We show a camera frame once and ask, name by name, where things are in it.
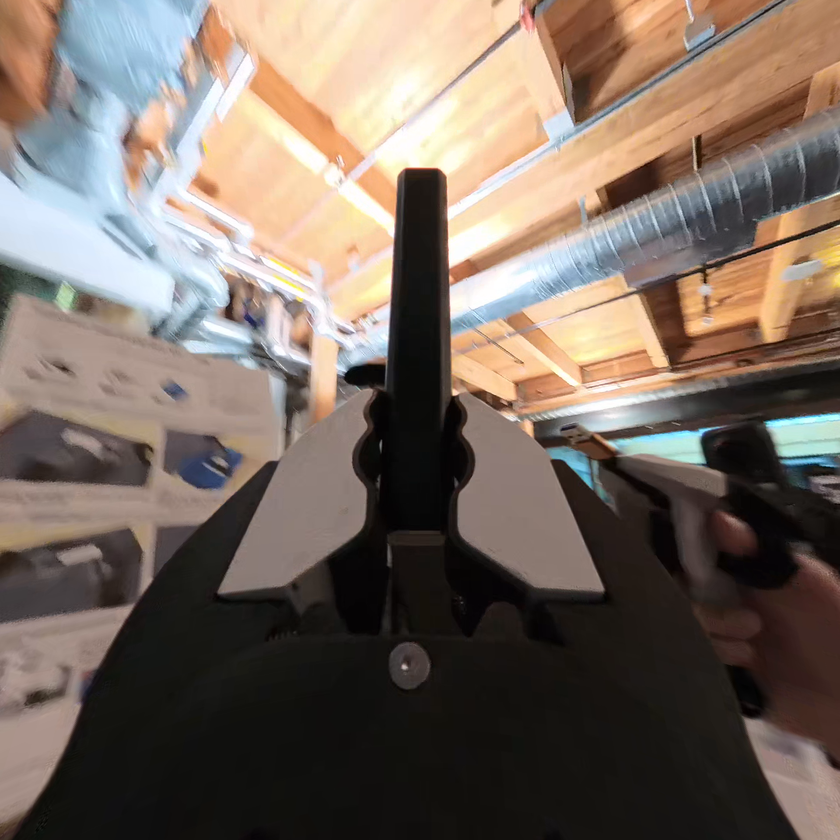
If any wooden instruction board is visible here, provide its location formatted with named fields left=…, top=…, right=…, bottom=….
left=0, top=292, right=283, bottom=723

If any orange-plug USB cable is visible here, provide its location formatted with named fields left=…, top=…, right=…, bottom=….
left=559, top=423, right=621, bottom=463

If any silver ventilation duct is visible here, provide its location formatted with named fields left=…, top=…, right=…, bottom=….
left=341, top=108, right=840, bottom=368

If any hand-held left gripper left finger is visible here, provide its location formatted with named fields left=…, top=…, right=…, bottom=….
left=217, top=391, right=389, bottom=635

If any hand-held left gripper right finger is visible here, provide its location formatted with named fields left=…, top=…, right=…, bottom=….
left=446, top=392, right=606, bottom=635

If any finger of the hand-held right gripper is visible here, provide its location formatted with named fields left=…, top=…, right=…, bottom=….
left=600, top=454, right=728, bottom=511

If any black USB hub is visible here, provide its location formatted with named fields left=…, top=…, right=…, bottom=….
left=382, top=167, right=455, bottom=549

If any person's right hand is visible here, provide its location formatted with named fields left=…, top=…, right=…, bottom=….
left=694, top=512, right=840, bottom=757

